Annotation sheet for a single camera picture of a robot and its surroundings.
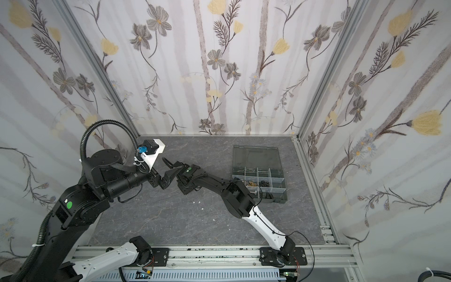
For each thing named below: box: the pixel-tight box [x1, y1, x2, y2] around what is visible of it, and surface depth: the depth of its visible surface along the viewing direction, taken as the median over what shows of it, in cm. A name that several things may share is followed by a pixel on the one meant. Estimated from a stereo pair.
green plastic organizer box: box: [232, 145, 288, 204], surface depth 101 cm
